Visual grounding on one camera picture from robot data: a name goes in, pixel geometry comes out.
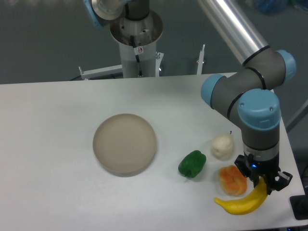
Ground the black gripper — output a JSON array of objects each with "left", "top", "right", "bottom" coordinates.
[{"left": 234, "top": 152, "right": 293, "bottom": 194}]

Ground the yellow toy banana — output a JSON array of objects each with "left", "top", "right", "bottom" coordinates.
[{"left": 214, "top": 178, "right": 268, "bottom": 215}]

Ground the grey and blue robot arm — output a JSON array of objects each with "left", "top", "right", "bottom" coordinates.
[{"left": 84, "top": 0, "right": 296, "bottom": 193}]

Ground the beige round plate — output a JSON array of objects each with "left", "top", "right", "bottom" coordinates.
[{"left": 92, "top": 114, "right": 157, "bottom": 177}]

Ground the orange toy peeled tangerine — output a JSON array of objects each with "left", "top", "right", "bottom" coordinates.
[{"left": 218, "top": 165, "right": 247, "bottom": 196}]

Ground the white toy garlic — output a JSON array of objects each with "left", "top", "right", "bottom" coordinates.
[{"left": 211, "top": 133, "right": 234, "bottom": 160}]

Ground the black device at table edge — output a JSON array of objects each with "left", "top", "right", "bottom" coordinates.
[{"left": 290, "top": 195, "right": 308, "bottom": 220}]

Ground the green toy bell pepper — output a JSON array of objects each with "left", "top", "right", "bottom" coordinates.
[{"left": 178, "top": 150, "right": 206, "bottom": 178}]

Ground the blue object top right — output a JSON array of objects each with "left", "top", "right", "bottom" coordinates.
[{"left": 254, "top": 0, "right": 289, "bottom": 15}]

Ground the white metal bracket right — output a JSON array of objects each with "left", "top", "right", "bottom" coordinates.
[{"left": 196, "top": 44, "right": 205, "bottom": 75}]

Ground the white metal bracket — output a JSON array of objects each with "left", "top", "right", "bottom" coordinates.
[
  {"left": 78, "top": 64, "right": 122, "bottom": 80},
  {"left": 196, "top": 44, "right": 205, "bottom": 75}
]

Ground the black cable on pedestal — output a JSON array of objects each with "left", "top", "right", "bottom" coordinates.
[{"left": 129, "top": 35, "right": 143, "bottom": 77}]

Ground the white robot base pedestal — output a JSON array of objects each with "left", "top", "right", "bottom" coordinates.
[{"left": 110, "top": 10, "right": 163, "bottom": 78}]

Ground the white metal bracket left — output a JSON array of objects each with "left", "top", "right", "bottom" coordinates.
[{"left": 78, "top": 64, "right": 122, "bottom": 80}]

